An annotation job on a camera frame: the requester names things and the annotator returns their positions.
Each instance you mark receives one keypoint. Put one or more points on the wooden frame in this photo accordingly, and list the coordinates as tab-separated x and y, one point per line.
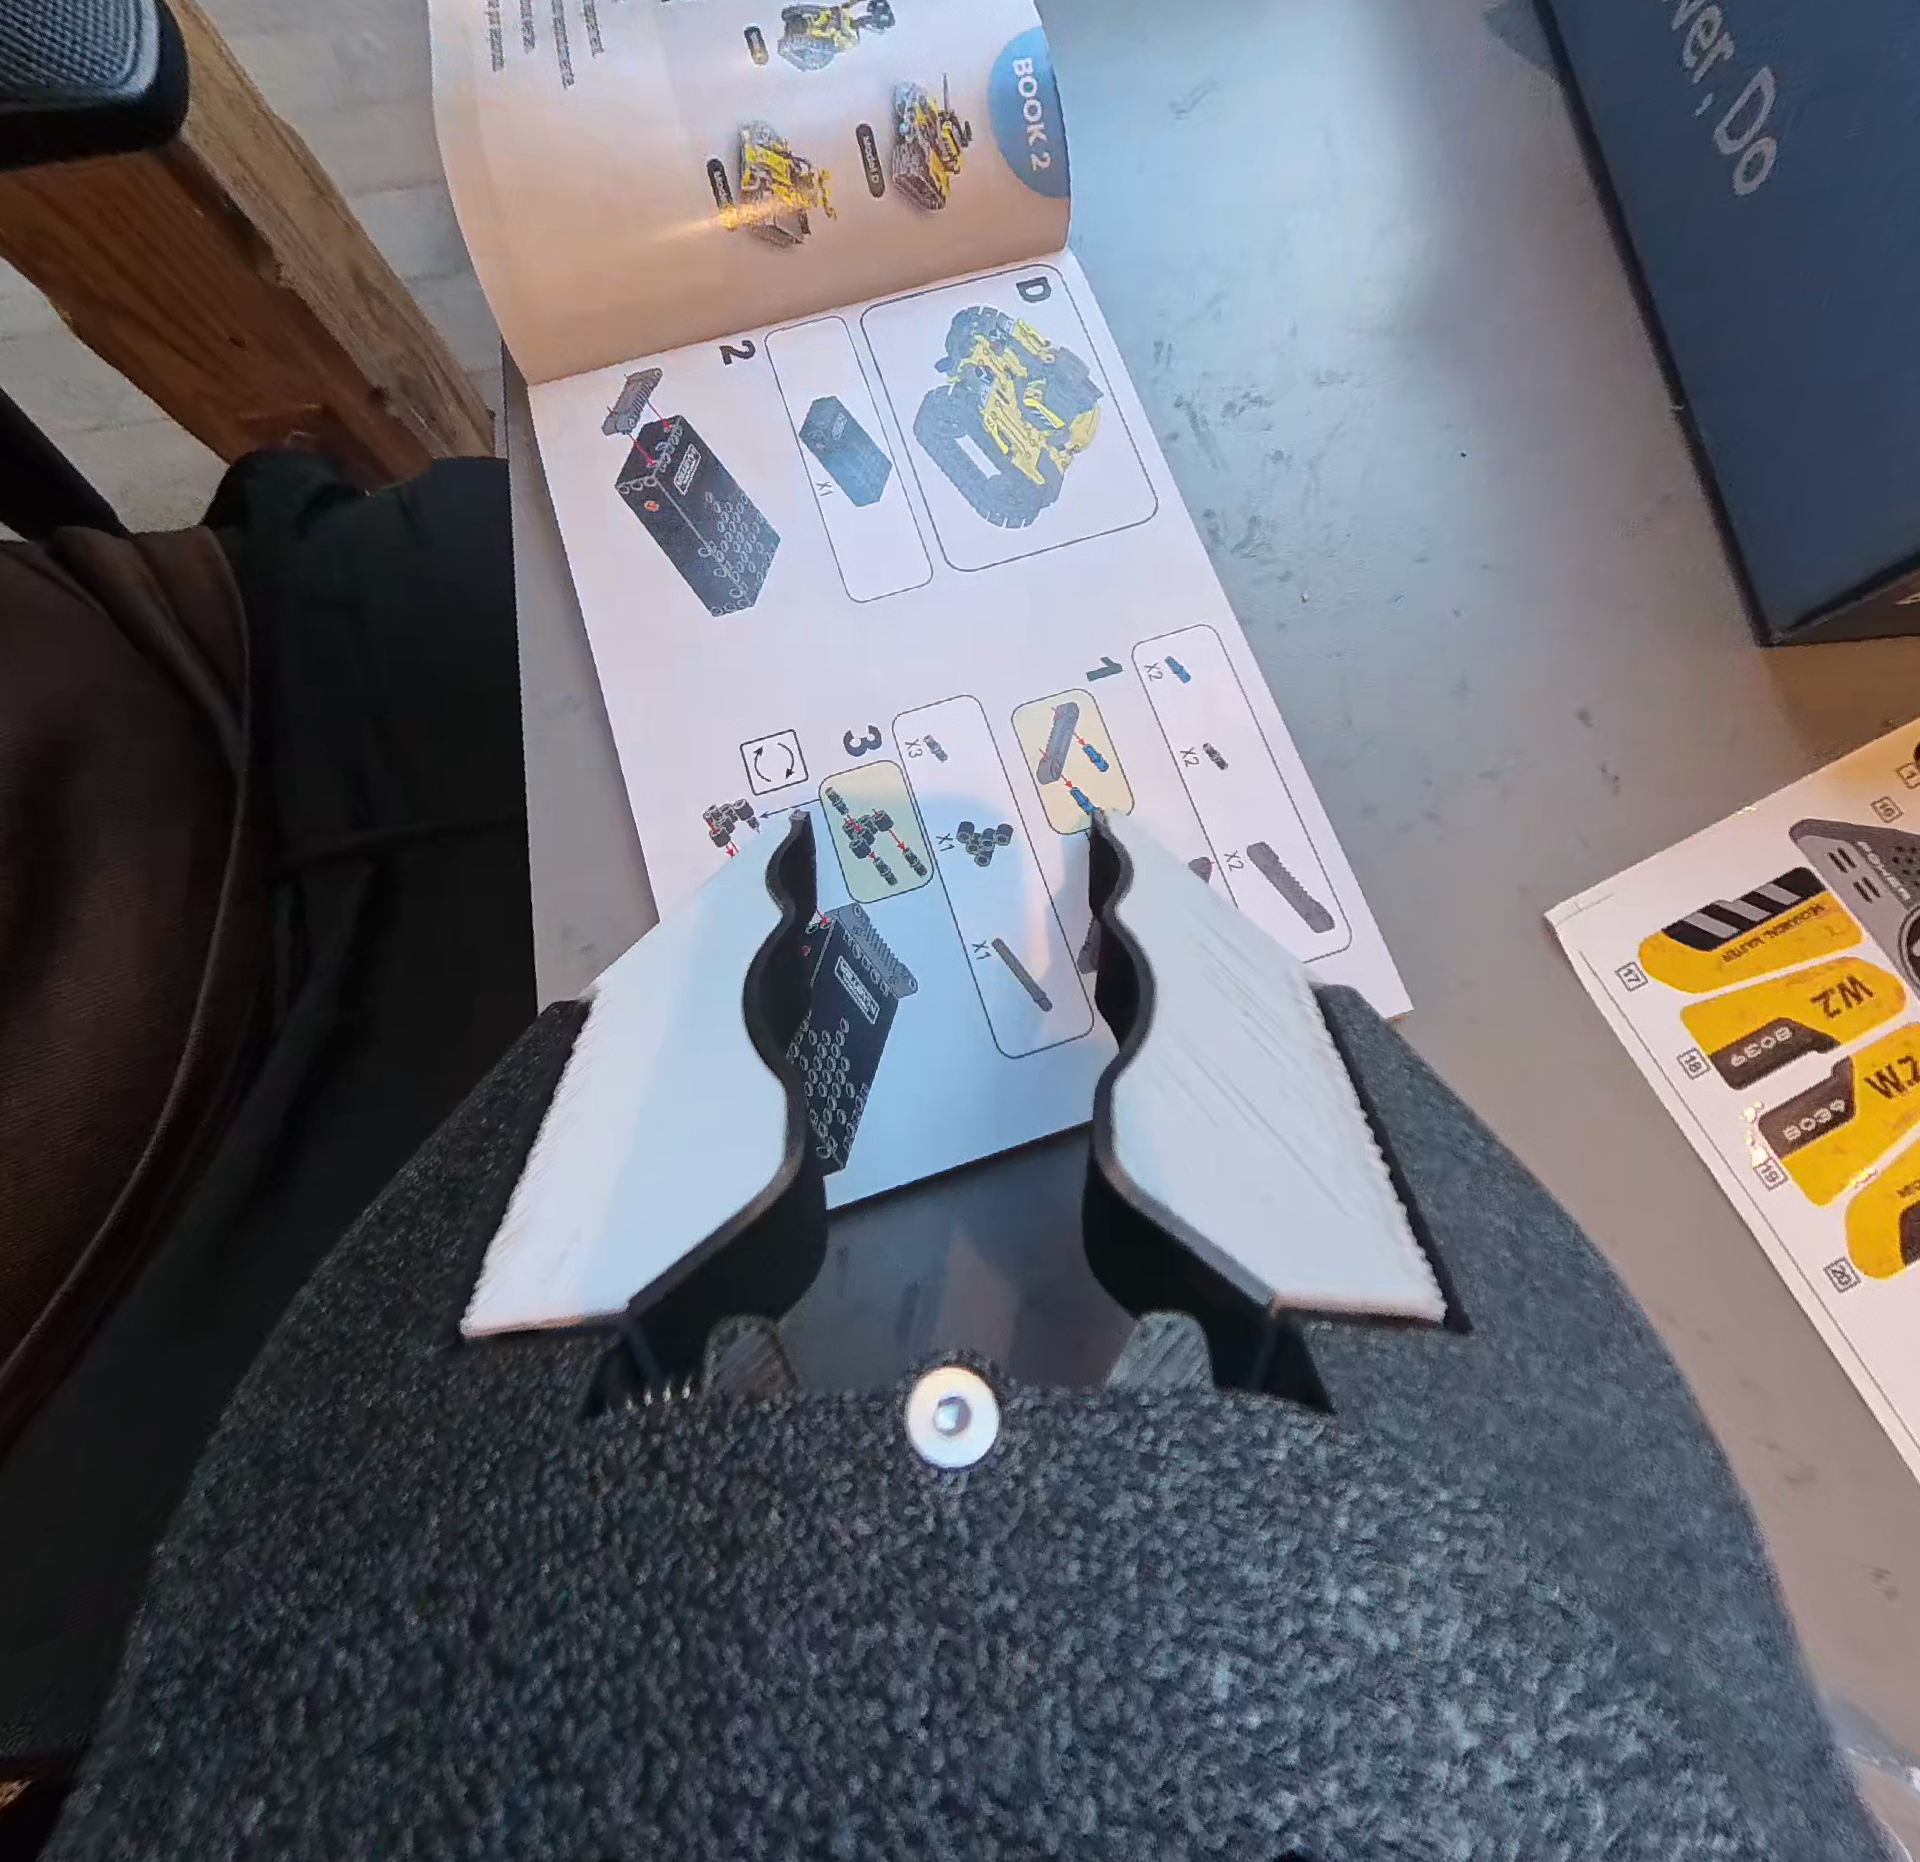
226	241

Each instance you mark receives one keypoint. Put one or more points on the blue cardboard kit box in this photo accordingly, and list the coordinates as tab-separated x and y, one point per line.
1727	316

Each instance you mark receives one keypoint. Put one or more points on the yellow and black sticker sheet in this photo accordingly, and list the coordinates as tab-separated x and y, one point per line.
1727	1082

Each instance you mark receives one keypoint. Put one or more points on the grey desk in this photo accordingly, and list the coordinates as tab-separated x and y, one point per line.
1426	543

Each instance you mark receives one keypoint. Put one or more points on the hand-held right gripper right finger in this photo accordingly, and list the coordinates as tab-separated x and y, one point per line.
1276	1141

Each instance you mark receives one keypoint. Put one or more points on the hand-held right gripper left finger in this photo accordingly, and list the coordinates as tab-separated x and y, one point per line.
632	1141

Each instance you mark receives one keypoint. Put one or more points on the robot kit instruction booklet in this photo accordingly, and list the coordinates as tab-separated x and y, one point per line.
720	662

